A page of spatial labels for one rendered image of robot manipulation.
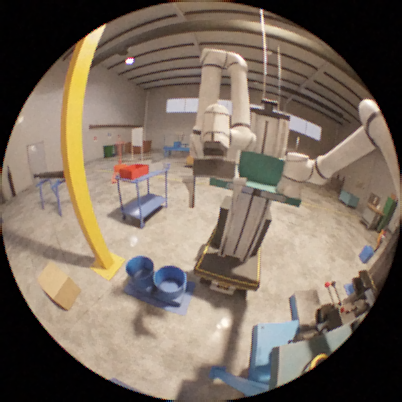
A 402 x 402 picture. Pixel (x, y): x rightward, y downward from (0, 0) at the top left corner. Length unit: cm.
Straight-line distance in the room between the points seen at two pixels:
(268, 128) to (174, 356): 204
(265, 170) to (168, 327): 162
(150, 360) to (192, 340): 45
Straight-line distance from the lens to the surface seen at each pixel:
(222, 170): 41
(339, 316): 81
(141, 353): 154
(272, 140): 111
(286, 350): 51
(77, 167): 134
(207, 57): 91
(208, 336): 151
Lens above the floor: 149
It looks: 27 degrees down
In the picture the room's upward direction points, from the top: 6 degrees clockwise
